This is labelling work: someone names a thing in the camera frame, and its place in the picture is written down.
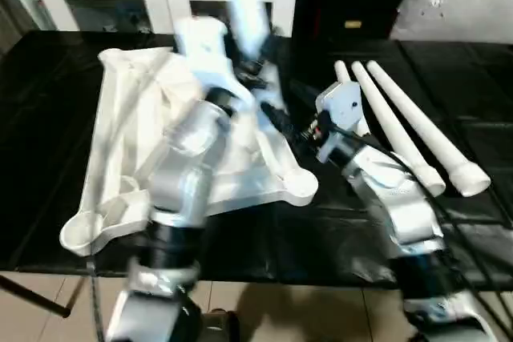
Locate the black work mat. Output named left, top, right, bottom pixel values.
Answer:
left=0, top=31, right=513, bottom=288

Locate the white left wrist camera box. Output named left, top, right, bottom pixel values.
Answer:
left=174, top=17, right=241, bottom=103

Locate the grey white pillow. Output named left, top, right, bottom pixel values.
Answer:
left=391, top=0, right=513, bottom=46

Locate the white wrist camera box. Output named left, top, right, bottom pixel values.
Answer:
left=316, top=81, right=363, bottom=163
left=174, top=17, right=241, bottom=103

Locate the white plastic table leg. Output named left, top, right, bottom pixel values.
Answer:
left=366, top=59, right=492, bottom=198
left=215, top=0, right=277, bottom=66
left=333, top=59, right=371, bottom=136
left=350, top=61, right=446, bottom=198

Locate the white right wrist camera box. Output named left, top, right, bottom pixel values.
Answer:
left=316, top=81, right=363, bottom=163

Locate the white plastic table top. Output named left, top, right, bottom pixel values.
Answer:
left=60, top=46, right=320, bottom=257

